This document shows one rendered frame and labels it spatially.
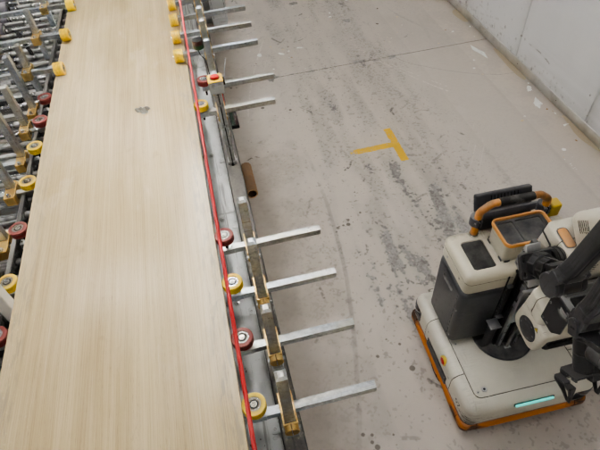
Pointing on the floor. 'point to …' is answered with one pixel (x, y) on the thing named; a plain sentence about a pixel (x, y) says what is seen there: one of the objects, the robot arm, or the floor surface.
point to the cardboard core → (249, 179)
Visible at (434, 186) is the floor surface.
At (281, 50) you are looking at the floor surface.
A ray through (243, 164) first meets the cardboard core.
